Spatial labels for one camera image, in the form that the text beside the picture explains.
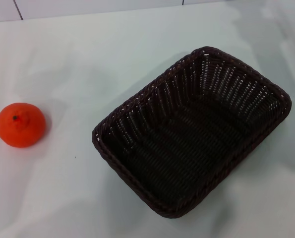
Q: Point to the dark brown woven basket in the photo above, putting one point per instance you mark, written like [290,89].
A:
[187,153]

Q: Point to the orange mandarin fruit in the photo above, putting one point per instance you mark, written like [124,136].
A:
[20,129]

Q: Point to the white table cloth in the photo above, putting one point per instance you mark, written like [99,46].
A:
[63,193]

